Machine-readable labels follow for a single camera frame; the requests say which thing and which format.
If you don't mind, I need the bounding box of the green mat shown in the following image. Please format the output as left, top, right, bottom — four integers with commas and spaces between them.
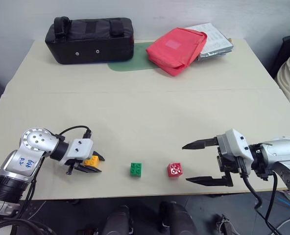
107, 41, 164, 72

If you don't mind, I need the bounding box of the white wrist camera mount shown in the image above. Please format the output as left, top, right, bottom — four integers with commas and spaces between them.
216, 128, 255, 169
59, 138, 94, 167

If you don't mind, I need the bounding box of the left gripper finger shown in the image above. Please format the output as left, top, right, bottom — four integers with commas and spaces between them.
73, 164, 102, 174
91, 149, 106, 162

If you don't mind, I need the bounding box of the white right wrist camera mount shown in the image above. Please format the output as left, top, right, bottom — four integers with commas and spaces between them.
216, 128, 255, 169

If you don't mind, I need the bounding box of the black padded bag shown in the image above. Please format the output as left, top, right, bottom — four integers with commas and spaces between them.
45, 16, 135, 65

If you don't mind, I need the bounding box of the green toy brick cube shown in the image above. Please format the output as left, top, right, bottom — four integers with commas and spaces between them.
130, 162, 143, 177

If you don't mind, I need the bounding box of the dark rounded shape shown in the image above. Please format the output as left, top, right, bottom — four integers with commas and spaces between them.
102, 205, 133, 235
159, 201, 198, 235

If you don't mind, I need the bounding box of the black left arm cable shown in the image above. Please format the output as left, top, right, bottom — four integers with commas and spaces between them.
53, 125, 94, 142

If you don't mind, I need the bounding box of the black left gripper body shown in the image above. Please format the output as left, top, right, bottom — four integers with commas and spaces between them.
66, 158, 86, 176

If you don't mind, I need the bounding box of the silver foil bag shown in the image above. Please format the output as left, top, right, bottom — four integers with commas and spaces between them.
196, 45, 235, 65

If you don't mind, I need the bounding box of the yellow toy brick cube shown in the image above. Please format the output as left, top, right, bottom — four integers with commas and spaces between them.
83, 155, 99, 169

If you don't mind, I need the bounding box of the black chair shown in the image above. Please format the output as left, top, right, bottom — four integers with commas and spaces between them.
267, 34, 290, 79

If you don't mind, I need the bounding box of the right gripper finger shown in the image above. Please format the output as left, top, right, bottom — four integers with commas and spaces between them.
181, 137, 219, 150
185, 171, 234, 188

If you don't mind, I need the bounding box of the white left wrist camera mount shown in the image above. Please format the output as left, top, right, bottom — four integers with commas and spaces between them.
59, 138, 94, 167

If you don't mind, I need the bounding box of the white floor cable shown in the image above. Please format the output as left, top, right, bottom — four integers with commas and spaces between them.
273, 210, 290, 235

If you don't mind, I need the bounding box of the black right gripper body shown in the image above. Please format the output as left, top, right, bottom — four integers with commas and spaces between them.
216, 145, 243, 175

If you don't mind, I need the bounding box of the white printed paper packet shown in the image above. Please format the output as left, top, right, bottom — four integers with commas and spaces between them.
186, 23, 234, 56

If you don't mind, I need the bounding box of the red fabric pouch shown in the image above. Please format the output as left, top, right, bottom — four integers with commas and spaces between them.
145, 27, 208, 77

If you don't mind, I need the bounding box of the red toy brick cube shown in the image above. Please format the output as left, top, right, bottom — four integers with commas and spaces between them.
167, 162, 184, 178

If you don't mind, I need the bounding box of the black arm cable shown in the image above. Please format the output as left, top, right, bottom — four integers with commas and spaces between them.
53, 125, 94, 142
237, 156, 287, 235

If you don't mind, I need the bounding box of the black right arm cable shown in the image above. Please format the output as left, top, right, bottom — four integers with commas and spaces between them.
237, 156, 287, 235

